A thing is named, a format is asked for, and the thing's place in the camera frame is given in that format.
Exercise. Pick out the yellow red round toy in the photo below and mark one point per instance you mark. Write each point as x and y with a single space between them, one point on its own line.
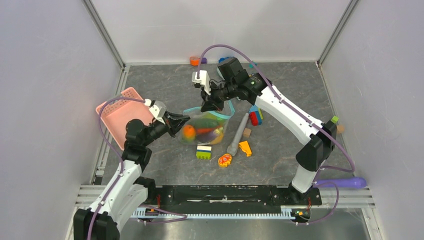
225 160

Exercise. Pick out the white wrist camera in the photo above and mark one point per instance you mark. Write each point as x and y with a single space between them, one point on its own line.
157 109
201 79

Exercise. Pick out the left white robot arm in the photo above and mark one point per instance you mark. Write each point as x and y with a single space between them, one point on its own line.
128 189

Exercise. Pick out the lime green cube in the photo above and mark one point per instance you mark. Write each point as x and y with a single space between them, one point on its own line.
334 119

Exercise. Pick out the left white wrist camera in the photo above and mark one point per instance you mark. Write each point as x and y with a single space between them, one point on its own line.
157 109

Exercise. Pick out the orange toy wedge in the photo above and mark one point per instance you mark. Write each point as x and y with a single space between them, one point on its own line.
245 147

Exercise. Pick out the orange half-round block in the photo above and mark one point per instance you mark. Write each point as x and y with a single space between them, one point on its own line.
194 61

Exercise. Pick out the purple toy eggplant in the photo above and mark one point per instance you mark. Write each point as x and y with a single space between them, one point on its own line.
212 137

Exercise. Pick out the dark green toy cucumber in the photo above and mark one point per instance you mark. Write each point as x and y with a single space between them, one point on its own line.
205 123

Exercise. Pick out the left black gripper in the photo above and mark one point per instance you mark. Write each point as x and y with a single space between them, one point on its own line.
174 122

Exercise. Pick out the blue toy car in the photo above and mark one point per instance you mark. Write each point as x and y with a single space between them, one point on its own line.
222 59

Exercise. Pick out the clear zip top bag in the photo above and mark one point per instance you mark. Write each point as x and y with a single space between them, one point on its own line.
223 117

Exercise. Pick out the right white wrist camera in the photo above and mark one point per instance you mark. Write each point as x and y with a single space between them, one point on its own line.
201 79

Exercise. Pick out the orange green toy mango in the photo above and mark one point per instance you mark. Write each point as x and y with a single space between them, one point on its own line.
188 133

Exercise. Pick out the green white brick stack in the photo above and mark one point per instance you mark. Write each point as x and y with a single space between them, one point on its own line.
203 152

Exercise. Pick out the grey toy microphone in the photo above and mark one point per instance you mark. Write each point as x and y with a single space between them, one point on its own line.
233 146

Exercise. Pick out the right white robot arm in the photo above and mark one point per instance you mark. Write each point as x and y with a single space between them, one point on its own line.
317 137

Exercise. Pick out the blue green red block stack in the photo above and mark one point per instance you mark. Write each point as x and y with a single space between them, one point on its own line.
255 116

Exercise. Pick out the tan wooden cube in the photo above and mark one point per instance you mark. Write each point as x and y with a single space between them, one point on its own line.
340 129

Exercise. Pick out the small brown cube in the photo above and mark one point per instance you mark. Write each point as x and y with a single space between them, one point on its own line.
247 132

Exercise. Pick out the pink plastic basket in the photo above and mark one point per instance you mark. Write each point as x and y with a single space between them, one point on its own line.
115 117

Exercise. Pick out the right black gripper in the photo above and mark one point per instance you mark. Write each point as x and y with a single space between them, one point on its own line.
210 102

